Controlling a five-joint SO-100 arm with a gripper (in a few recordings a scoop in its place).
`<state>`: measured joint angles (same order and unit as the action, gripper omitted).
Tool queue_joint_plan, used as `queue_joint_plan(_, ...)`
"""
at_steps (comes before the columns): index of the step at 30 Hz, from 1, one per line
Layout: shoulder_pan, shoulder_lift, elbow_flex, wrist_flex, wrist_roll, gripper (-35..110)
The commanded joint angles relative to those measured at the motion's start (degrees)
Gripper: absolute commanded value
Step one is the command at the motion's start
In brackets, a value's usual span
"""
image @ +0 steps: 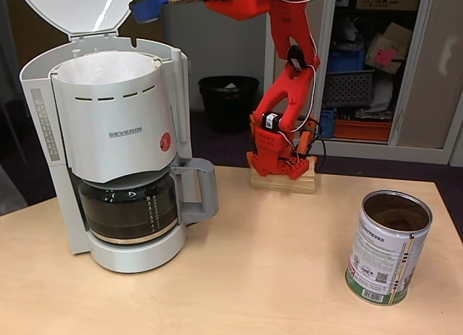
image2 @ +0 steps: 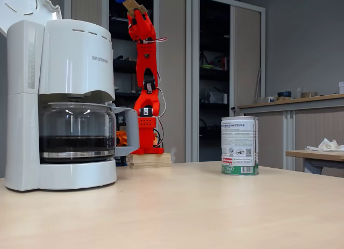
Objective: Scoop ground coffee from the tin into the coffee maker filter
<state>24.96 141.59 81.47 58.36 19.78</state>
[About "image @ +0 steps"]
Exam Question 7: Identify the blue scoop with taped handle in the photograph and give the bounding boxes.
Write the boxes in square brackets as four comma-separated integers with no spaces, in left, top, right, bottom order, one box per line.
[129,0,233,25]

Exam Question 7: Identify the brown ground coffee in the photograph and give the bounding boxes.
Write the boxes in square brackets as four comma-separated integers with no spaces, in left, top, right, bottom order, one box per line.
[363,195,431,231]

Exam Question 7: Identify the white green coffee tin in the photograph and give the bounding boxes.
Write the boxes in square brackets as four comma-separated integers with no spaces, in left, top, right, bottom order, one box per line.
[345,190,433,307]

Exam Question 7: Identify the white paper coffee filter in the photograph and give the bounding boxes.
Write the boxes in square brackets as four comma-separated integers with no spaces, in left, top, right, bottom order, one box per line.
[57,51,156,86]

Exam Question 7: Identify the white drip coffee maker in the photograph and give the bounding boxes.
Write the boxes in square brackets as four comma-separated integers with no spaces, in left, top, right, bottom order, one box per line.
[14,0,191,274]

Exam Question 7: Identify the black crumpled bag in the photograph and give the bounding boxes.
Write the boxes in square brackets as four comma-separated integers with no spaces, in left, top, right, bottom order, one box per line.
[331,16,366,54]

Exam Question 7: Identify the black waste bin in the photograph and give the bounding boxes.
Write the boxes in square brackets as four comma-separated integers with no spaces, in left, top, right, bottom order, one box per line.
[197,75,260,135]

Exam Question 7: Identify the large blue plastic crate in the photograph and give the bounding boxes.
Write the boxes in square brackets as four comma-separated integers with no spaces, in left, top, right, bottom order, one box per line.
[327,51,364,75]

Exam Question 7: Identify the grey perforated crate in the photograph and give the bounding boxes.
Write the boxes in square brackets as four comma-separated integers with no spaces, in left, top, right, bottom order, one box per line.
[324,69,375,109]

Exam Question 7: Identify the cardboard box pink sticker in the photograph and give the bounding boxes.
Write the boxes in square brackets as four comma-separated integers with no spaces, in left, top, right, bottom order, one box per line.
[364,22,414,75]

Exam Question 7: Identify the small blue plastic crate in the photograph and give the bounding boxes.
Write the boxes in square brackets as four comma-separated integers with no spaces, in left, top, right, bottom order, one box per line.
[320,109,338,139]

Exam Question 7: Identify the orange printed clamp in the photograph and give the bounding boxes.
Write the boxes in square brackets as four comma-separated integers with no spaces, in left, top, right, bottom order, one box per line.
[297,127,315,158]

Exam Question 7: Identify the white plastic bag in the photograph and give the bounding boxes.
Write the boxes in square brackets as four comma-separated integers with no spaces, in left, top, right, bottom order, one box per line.
[370,76,394,111]

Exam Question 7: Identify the orange plastic crate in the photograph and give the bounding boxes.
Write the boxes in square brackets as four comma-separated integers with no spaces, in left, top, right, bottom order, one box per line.
[334,118,392,140]

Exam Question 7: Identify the light wooden base block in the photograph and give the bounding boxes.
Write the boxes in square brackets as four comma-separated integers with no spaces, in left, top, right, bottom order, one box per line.
[250,166,317,195]

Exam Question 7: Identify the grey tambour door cabinet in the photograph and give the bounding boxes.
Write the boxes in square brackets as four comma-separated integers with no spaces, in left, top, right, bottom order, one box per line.
[265,0,463,166]

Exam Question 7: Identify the black power cable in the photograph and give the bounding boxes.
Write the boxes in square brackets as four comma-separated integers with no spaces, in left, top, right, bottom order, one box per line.
[292,117,327,173]

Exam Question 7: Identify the glass carafe grey handle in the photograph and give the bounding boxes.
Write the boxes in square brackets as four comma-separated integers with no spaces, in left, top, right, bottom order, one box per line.
[77,157,220,247]

